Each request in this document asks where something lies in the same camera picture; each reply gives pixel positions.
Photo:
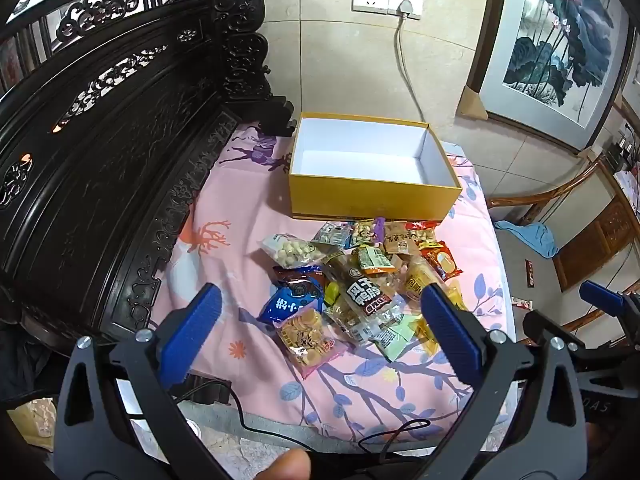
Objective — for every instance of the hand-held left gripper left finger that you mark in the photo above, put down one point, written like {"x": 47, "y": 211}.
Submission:
{"x": 192, "y": 330}

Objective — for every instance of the wooden armchair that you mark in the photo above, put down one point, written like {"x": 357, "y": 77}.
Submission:
{"x": 540, "y": 202}

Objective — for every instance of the pink printed blanket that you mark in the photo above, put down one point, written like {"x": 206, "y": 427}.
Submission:
{"x": 235, "y": 260}

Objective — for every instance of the green edged silver packet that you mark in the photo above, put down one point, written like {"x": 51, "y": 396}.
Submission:
{"x": 330, "y": 234}

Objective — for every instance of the framed lotus painting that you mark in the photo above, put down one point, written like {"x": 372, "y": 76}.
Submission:
{"x": 550, "y": 35}

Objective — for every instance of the dark red small packet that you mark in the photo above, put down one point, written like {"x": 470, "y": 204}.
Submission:
{"x": 530, "y": 272}

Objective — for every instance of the grey plug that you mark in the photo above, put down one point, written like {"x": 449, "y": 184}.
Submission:
{"x": 406, "y": 8}

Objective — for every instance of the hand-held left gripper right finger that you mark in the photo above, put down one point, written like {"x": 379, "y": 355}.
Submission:
{"x": 450, "y": 332}

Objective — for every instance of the yellow cardboard box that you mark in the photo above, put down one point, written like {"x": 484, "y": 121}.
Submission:
{"x": 350, "y": 200}

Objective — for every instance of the pile of snack packets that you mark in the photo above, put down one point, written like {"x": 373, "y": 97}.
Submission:
{"x": 365, "y": 300}

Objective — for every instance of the purple and blue peanut packet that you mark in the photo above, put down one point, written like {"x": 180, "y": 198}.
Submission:
{"x": 365, "y": 234}

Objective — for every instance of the person's left hand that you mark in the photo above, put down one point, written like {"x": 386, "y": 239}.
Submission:
{"x": 287, "y": 467}

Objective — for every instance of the dark carved wooden bench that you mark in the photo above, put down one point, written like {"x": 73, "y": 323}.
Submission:
{"x": 100, "y": 160}

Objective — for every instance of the cardboard corner protector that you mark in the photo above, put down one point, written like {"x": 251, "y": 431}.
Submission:
{"x": 472, "y": 102}

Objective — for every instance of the black power adapter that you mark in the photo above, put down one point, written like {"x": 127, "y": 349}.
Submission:
{"x": 212, "y": 395}

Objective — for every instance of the carved wooden side table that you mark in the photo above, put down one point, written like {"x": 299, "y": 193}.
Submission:
{"x": 595, "y": 240}

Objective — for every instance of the small red white packet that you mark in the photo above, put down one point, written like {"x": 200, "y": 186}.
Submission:
{"x": 521, "y": 303}

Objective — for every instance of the blue cloth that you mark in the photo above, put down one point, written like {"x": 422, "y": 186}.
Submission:
{"x": 530, "y": 237}

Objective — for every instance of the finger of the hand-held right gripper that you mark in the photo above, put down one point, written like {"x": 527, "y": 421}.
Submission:
{"x": 540, "y": 325}
{"x": 600, "y": 296}

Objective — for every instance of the round cracker packet pink edge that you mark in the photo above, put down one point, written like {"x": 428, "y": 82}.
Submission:
{"x": 305, "y": 337}

